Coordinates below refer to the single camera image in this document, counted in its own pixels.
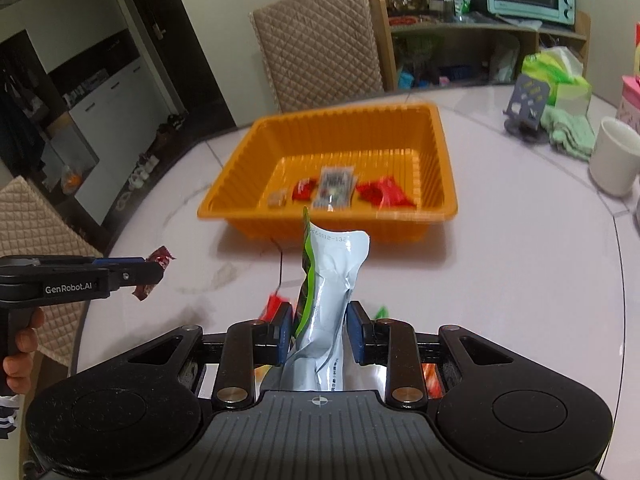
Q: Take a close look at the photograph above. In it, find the white cabinet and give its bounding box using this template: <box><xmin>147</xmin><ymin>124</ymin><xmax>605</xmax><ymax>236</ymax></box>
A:
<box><xmin>43</xmin><ymin>58</ymin><xmax>169</xmax><ymax>223</ymax></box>

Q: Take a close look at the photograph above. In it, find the pink lidded cup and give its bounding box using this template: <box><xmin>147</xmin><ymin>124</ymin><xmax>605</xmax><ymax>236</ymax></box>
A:
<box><xmin>615</xmin><ymin>76</ymin><xmax>640</xmax><ymax>133</ymax></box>

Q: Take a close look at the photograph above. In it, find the orange plastic tray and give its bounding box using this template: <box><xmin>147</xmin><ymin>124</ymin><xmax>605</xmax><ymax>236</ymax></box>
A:
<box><xmin>198</xmin><ymin>103</ymin><xmax>458</xmax><ymax>243</ymax></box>

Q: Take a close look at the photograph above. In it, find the person left hand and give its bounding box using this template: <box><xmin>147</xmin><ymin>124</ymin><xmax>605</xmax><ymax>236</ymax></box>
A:
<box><xmin>3</xmin><ymin>308</ymin><xmax>44</xmax><ymax>394</ymax></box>

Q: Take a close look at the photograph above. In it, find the green candy packet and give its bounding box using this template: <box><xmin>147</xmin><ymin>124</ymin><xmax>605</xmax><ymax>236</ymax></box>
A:
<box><xmin>374</xmin><ymin>307</ymin><xmax>390</xmax><ymax>320</ymax></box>

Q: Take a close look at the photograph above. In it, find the silver green foil pouch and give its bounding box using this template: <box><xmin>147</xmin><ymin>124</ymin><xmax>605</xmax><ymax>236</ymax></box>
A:
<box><xmin>279</xmin><ymin>212</ymin><xmax>370</xmax><ymax>391</ymax></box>

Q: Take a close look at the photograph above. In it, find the red square snack packet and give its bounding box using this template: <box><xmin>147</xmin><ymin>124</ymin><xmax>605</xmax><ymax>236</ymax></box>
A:
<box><xmin>422</xmin><ymin>363</ymin><xmax>444</xmax><ymax>399</ymax></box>

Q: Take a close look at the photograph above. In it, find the clear dark snack packet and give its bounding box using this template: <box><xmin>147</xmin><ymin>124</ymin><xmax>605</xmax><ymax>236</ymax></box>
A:
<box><xmin>312</xmin><ymin>167</ymin><xmax>357</xmax><ymax>211</ymax></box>

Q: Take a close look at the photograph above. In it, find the dark red snack packet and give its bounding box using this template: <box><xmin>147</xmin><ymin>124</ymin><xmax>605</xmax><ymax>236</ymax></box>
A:
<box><xmin>132</xmin><ymin>246</ymin><xmax>174</xmax><ymax>301</ymax></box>

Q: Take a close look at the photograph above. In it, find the wooden shelf unit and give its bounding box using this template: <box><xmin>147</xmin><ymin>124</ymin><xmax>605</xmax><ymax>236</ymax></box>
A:
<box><xmin>369</xmin><ymin>0</ymin><xmax>591</xmax><ymax>92</ymax></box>

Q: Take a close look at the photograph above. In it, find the large red snack packet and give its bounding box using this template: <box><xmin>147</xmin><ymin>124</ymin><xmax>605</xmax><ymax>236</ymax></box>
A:
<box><xmin>356</xmin><ymin>176</ymin><xmax>416</xmax><ymax>209</ymax></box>

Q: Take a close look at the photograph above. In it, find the grey phone stand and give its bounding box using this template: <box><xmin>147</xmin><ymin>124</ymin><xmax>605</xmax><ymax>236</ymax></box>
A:
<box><xmin>503</xmin><ymin>74</ymin><xmax>550</xmax><ymax>144</ymax></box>

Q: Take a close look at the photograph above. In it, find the red round snack packet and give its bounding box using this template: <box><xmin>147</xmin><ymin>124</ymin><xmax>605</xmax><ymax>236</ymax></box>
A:
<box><xmin>259</xmin><ymin>292</ymin><xmax>290</xmax><ymax>323</ymax></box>

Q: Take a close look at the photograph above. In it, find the green folded cloth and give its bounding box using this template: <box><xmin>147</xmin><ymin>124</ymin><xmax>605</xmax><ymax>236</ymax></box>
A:
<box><xmin>540</xmin><ymin>105</ymin><xmax>596</xmax><ymax>162</ymax></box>

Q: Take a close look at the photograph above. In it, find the green tissue pack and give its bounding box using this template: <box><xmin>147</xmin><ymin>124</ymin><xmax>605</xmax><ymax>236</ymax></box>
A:
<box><xmin>522</xmin><ymin>47</ymin><xmax>592</xmax><ymax>116</ymax></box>

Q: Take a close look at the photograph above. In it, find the beige quilted chair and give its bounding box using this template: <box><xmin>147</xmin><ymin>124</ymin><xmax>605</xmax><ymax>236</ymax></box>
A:
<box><xmin>250</xmin><ymin>0</ymin><xmax>383</xmax><ymax>113</ymax></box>
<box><xmin>0</xmin><ymin>174</ymin><xmax>104</xmax><ymax>369</ymax></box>

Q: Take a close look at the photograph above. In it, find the small red candy packet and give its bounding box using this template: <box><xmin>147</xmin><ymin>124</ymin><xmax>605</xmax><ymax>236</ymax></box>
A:
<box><xmin>292</xmin><ymin>178</ymin><xmax>318</xmax><ymax>202</ymax></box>

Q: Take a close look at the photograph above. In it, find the near beige quilted chair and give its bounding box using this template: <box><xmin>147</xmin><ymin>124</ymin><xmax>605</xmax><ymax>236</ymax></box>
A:
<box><xmin>0</xmin><ymin>174</ymin><xmax>104</xmax><ymax>369</ymax></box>

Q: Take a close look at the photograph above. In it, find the white mug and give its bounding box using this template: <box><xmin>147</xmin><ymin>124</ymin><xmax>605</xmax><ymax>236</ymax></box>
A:
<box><xmin>588</xmin><ymin>117</ymin><xmax>640</xmax><ymax>197</ymax></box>

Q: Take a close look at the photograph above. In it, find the brown candy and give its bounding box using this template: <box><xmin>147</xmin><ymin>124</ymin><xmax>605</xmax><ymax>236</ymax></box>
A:
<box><xmin>267</xmin><ymin>190</ymin><xmax>288</xmax><ymax>208</ymax></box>

